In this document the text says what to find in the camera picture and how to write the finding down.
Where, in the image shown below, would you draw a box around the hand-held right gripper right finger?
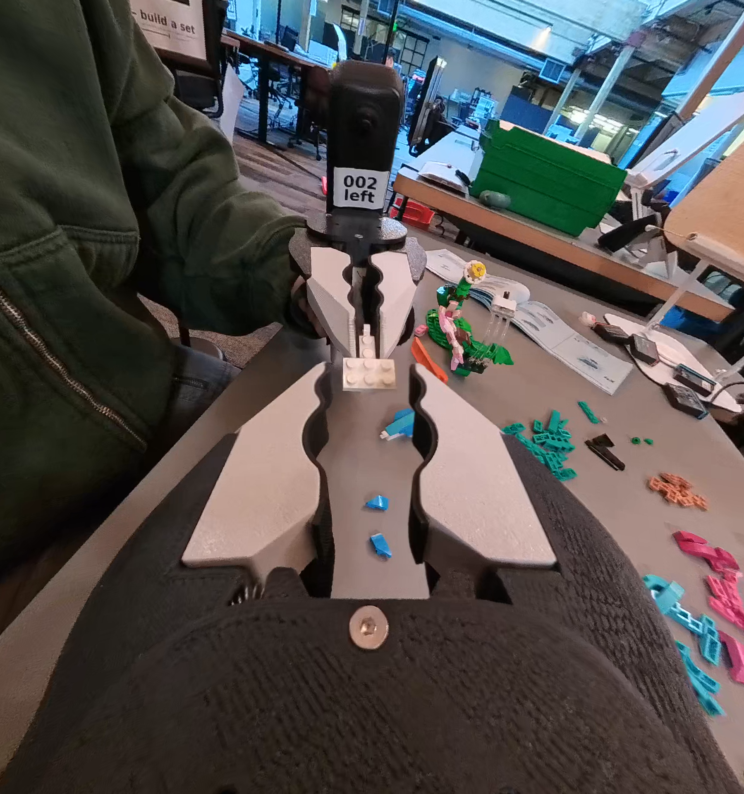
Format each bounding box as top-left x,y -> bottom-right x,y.
408,365 -> 560,598

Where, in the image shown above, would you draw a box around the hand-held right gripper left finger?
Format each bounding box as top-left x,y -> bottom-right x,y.
181,363 -> 335,598

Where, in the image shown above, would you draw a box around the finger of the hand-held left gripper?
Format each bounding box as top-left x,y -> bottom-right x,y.
305,247 -> 357,349
371,251 -> 419,361

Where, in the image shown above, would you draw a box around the white rectangular lego plate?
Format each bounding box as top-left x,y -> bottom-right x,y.
342,358 -> 398,392

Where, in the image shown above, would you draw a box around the person's left forearm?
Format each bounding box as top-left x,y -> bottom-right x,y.
130,81 -> 313,339

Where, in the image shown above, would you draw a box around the green and pink lego model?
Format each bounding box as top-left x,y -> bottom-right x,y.
424,261 -> 515,377

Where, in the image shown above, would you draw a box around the pile of green lego plates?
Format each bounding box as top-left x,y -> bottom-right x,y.
502,409 -> 579,482

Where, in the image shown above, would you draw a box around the blue and white lego assembly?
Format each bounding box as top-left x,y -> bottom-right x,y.
381,408 -> 416,443

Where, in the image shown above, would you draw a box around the cluster of black lego pieces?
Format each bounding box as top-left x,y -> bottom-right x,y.
584,433 -> 626,471

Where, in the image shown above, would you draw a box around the pile of coral lego pieces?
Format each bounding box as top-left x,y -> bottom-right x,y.
648,473 -> 709,512

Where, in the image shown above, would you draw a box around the pile of azure lego pieces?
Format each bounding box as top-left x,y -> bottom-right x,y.
641,574 -> 726,717

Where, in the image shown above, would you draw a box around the pile of magenta lego pieces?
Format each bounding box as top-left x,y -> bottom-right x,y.
672,530 -> 744,689

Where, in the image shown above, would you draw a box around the person's left hand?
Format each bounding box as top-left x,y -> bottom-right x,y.
290,281 -> 331,340

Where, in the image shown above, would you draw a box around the printed paper sheet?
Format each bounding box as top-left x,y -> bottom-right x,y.
424,248 -> 472,284

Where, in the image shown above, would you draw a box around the red plastic bin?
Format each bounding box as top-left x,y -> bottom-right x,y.
389,198 -> 436,228

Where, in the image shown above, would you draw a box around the orange brick separator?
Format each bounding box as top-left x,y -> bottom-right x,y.
411,337 -> 449,384

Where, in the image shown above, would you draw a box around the dark office desk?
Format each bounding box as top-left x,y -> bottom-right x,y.
220,28 -> 335,153

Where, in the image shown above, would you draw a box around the person's dark trousers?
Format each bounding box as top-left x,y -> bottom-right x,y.
155,341 -> 242,447

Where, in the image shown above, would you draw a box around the wooden work table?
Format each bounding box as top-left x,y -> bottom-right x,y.
393,127 -> 742,323

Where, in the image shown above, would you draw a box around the black office chair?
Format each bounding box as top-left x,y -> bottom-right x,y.
176,59 -> 233,122

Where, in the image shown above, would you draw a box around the open instruction booklet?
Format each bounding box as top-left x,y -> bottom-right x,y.
471,276 -> 634,396

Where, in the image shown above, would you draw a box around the green plastic crate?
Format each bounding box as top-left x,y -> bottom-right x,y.
471,119 -> 628,238

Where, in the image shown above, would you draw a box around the white paper sign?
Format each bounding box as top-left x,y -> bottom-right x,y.
130,0 -> 214,63

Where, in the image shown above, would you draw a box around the white flat tray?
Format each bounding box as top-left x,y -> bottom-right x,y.
604,313 -> 744,413

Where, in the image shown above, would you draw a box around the person in green hoodie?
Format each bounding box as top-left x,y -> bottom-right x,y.
0,0 -> 242,621

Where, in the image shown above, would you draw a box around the tan folding table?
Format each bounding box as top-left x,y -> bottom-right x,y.
626,84 -> 744,339

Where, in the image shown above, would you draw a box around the black cable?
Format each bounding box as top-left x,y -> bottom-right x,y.
710,380 -> 744,424

